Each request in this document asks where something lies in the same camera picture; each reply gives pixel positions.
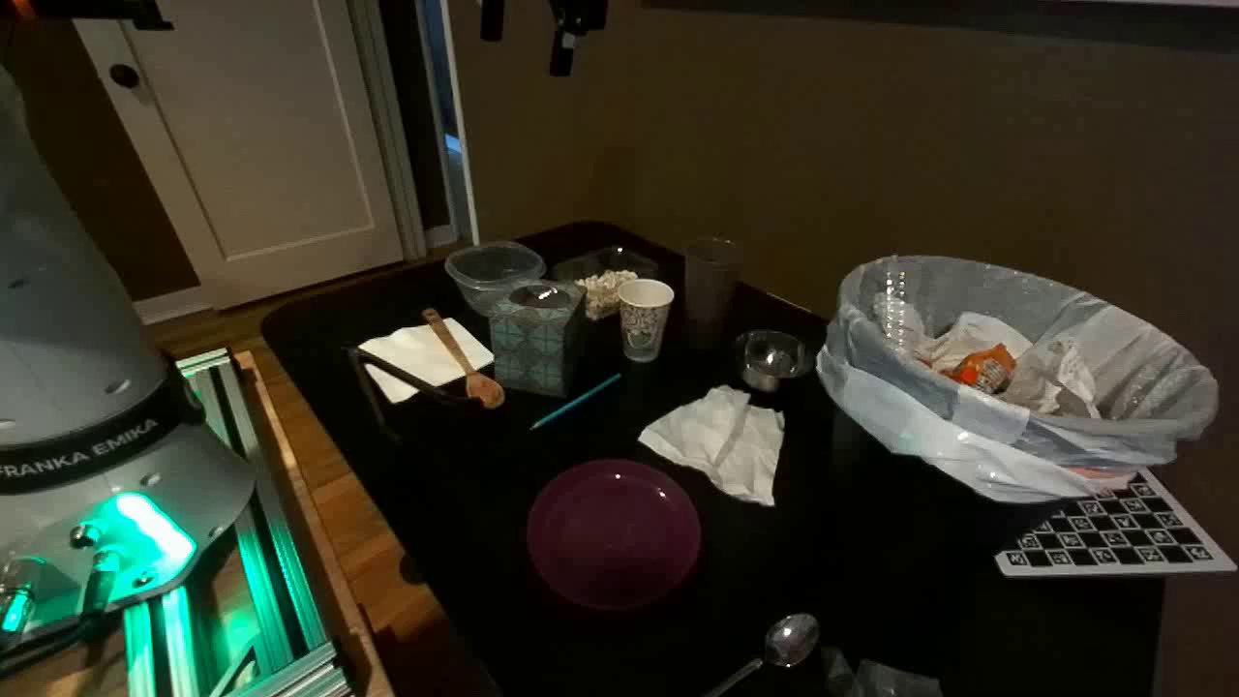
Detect clear container with food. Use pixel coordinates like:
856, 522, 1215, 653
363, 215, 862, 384
553, 247, 659, 320

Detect aluminium frame stand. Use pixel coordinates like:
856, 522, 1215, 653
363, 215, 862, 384
0, 343, 358, 697

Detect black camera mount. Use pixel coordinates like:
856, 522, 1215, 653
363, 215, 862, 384
478, 0, 613, 79

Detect crumpled white tissue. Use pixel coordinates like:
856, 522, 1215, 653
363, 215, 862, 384
639, 387, 786, 507

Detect black tongs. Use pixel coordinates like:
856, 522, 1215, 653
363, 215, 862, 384
350, 347, 443, 402

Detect metal spoon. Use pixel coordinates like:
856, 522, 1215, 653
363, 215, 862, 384
705, 611, 820, 697

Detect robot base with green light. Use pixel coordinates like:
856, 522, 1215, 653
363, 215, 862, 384
0, 74, 255, 647

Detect white paper napkin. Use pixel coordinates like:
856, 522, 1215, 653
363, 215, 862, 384
358, 316, 491, 389

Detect white door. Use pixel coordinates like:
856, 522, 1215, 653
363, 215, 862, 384
75, 0, 424, 309

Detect purple plate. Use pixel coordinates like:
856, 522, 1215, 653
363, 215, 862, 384
522, 456, 705, 616

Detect crinkled plastic wrapper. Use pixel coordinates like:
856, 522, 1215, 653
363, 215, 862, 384
825, 650, 945, 697

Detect empty clear plastic container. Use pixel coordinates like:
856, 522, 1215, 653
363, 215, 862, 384
444, 241, 546, 312

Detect trash bin with white bag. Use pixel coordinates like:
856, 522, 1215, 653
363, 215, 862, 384
816, 254, 1220, 504

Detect tall dark plastic cup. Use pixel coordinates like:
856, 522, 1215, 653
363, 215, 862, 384
684, 236, 740, 353

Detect wooden spoon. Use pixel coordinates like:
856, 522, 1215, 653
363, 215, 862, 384
424, 309, 509, 410

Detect checkerboard calibration board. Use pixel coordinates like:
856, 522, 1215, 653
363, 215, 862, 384
997, 471, 1234, 576

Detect small metal bowl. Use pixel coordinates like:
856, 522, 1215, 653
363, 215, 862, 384
737, 327, 808, 389

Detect blue straw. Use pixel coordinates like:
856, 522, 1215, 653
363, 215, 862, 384
529, 371, 625, 433

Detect patterned paper cup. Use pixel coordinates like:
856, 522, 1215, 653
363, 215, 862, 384
621, 277, 675, 365

